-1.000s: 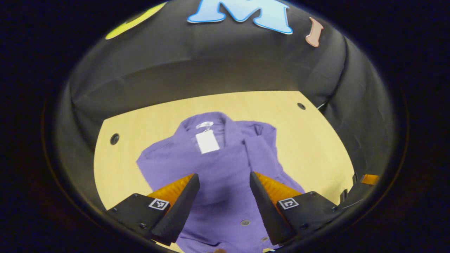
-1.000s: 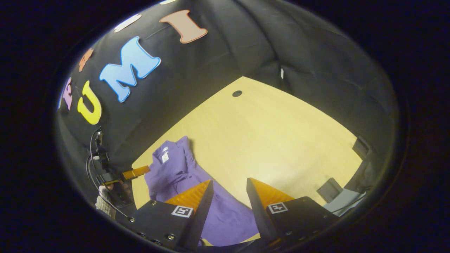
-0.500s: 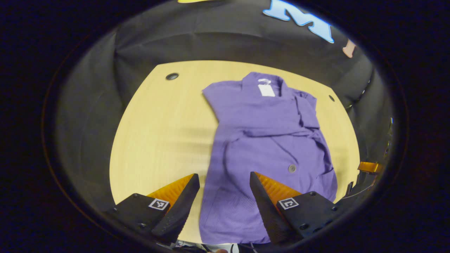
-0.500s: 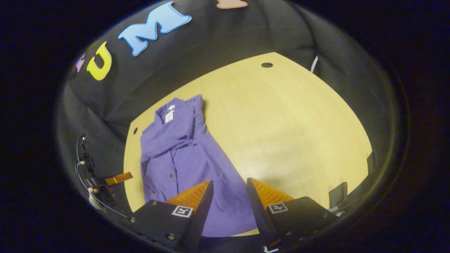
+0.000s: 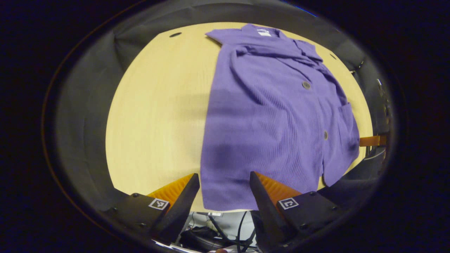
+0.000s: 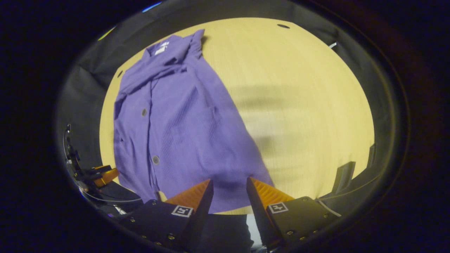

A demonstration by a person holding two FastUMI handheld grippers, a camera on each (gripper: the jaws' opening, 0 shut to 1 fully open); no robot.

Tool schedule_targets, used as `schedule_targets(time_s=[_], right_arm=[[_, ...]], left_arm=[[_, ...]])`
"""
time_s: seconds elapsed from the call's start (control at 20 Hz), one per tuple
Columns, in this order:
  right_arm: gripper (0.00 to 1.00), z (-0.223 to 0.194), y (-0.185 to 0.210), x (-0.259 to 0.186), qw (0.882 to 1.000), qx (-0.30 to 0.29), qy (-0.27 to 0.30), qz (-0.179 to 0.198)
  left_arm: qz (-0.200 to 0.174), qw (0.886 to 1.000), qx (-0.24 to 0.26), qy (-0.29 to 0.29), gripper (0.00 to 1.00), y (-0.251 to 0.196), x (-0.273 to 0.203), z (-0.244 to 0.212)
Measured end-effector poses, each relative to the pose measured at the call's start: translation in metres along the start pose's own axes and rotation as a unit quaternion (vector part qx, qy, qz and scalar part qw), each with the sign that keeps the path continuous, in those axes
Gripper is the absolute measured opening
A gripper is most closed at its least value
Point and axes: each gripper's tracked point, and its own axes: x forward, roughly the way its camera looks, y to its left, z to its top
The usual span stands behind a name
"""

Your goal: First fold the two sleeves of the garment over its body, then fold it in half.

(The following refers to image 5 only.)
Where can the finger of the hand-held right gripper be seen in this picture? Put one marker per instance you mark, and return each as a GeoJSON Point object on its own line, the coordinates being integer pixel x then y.
{"type": "Point", "coordinates": [372, 141]}

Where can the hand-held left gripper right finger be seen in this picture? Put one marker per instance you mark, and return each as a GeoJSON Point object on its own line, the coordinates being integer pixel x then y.
{"type": "Point", "coordinates": [267, 214]}

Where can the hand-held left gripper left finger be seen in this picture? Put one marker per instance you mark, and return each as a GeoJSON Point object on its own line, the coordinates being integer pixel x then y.
{"type": "Point", "coordinates": [179, 211]}

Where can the purple button shirt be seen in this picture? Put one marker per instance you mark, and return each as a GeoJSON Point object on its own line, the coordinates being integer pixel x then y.
{"type": "Point", "coordinates": [267, 123]}

